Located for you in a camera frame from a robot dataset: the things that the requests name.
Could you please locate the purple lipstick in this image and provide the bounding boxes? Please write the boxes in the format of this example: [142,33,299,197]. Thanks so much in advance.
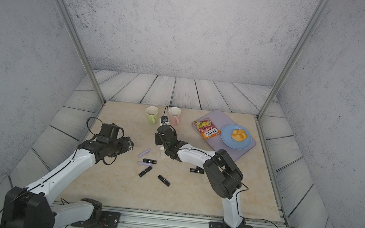
[137,148,151,158]
[137,161,152,167]

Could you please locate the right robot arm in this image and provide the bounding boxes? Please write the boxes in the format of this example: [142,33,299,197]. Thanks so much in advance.
[155,125,245,228]

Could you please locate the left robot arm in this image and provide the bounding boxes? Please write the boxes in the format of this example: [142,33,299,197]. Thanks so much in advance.
[0,123,134,228]

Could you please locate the clear acrylic lipstick organizer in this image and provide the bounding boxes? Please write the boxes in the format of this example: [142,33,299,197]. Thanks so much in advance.
[159,146,181,162]

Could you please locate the pink mug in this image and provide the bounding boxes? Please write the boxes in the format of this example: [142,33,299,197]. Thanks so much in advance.
[168,107,182,127]

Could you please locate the black lipstick upper left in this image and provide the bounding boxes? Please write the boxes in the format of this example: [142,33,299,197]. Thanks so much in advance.
[143,158,157,164]

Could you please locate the green mug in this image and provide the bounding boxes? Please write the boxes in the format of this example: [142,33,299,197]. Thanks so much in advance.
[145,106,159,125]

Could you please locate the black lipstick left diagonal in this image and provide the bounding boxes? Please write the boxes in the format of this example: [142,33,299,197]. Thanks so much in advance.
[138,166,152,177]

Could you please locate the candy bag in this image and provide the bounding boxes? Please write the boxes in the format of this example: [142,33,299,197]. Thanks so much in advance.
[193,118,220,140]

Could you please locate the black lipstick centre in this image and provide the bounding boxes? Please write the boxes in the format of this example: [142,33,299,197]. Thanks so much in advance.
[158,175,171,187]

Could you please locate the black lipstick right lower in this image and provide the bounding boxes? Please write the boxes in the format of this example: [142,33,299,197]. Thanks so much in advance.
[189,168,204,174]

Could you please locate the lavender tray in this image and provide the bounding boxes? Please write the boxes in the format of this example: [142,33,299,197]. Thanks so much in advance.
[191,110,257,162]

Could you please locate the blue plate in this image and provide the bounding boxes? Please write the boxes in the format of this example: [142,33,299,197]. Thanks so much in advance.
[220,124,254,150]

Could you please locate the bread roll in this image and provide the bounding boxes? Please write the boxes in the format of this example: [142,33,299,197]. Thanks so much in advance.
[231,129,248,142]

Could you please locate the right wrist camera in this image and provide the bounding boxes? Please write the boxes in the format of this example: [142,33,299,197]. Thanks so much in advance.
[160,116,169,126]

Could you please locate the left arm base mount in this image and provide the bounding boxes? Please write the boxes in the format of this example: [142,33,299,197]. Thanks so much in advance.
[79,198,121,228]

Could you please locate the left aluminium frame post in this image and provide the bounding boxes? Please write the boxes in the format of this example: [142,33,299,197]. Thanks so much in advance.
[54,0,106,105]

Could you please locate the aluminium frame post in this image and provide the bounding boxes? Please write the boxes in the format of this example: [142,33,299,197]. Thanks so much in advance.
[257,0,331,121]
[54,0,106,105]

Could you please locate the right aluminium frame post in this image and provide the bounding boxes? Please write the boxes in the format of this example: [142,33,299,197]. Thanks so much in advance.
[257,0,331,121]

